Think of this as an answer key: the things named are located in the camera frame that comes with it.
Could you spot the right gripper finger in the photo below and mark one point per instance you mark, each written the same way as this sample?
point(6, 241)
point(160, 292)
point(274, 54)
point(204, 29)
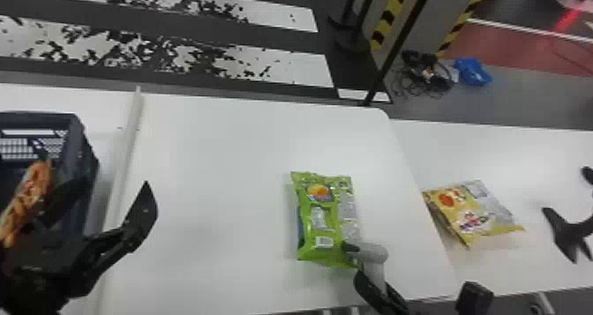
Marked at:
point(588, 174)
point(570, 235)

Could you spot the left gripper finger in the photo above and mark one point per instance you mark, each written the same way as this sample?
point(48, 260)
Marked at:
point(62, 203)
point(141, 217)

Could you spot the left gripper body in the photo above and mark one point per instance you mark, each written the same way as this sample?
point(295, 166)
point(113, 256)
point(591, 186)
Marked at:
point(69, 261)

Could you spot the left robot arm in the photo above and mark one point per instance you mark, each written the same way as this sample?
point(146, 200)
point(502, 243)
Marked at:
point(18, 298)

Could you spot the orange snack packet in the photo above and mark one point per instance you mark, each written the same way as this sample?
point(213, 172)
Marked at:
point(25, 201)

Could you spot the black basket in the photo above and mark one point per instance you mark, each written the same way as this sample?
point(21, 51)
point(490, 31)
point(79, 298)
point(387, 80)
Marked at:
point(69, 145)

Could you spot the yellow snack packet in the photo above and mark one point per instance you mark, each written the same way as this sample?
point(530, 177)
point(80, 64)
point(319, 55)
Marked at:
point(470, 210)

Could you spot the blue bag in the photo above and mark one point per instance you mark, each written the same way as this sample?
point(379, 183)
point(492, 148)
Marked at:
point(471, 71)

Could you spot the green snack packet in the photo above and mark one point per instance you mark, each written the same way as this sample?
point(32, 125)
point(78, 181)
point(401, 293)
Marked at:
point(324, 215)

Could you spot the hand scanner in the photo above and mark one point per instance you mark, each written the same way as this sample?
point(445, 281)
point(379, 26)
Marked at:
point(373, 256)

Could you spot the black stand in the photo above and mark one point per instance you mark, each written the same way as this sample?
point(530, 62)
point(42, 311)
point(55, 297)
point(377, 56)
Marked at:
point(377, 300)

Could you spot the striped post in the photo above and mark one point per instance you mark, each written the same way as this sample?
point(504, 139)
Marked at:
point(391, 11)

